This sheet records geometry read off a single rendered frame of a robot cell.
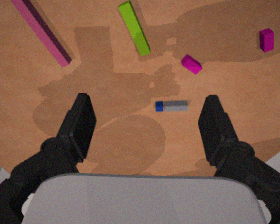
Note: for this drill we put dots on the pink rod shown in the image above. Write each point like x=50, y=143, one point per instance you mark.
x=40, y=28

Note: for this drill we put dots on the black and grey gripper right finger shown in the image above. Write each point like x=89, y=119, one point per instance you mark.
x=235, y=158

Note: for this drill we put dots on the grey rod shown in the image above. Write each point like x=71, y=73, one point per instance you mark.
x=176, y=106

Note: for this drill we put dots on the lime green rod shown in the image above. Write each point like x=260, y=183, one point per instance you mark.
x=133, y=24

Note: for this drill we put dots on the magenta rectangular block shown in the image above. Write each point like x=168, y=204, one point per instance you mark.
x=191, y=64
x=266, y=40

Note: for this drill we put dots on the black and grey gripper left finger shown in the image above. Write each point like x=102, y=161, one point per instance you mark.
x=57, y=155

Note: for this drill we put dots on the small blue block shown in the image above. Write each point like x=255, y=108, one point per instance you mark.
x=159, y=106

